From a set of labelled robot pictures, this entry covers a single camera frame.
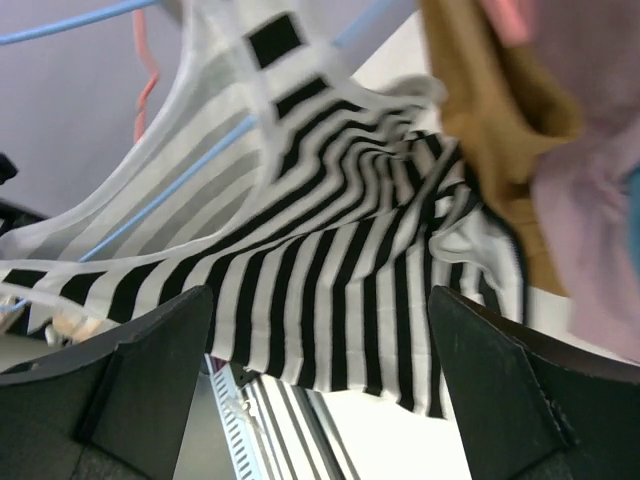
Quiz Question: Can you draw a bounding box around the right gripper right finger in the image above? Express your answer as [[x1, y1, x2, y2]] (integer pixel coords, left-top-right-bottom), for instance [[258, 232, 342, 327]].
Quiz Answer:
[[428, 286, 639, 480]]

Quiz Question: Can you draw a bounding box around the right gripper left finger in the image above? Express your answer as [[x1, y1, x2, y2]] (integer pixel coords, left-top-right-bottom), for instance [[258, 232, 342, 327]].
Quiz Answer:
[[1, 287, 212, 479]]

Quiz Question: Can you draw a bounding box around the black white striped tank top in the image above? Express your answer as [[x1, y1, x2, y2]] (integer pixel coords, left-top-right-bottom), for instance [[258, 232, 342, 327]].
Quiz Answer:
[[0, 0, 529, 421]]

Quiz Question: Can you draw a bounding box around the blue hanger of striped top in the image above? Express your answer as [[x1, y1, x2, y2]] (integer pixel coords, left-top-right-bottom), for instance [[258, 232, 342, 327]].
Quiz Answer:
[[1, 1, 362, 332]]

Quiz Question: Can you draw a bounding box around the mauve pink tank top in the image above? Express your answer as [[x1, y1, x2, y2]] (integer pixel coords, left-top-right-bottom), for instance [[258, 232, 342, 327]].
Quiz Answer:
[[531, 0, 639, 362]]

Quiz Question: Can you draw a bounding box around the teal blue tank top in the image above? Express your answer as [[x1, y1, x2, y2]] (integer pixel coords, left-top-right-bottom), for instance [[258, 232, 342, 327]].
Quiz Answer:
[[623, 167, 640, 225]]

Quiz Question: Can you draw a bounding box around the mustard tank top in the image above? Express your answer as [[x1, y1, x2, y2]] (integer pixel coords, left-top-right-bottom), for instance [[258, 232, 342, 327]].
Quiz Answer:
[[420, 1, 583, 296]]

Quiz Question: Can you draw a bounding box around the white slotted cable duct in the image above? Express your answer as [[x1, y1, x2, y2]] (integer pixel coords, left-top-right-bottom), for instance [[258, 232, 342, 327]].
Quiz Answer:
[[204, 354, 270, 480]]

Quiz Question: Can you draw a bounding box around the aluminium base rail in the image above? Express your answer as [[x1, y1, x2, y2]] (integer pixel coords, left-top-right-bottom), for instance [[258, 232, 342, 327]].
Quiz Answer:
[[237, 371, 384, 479]]

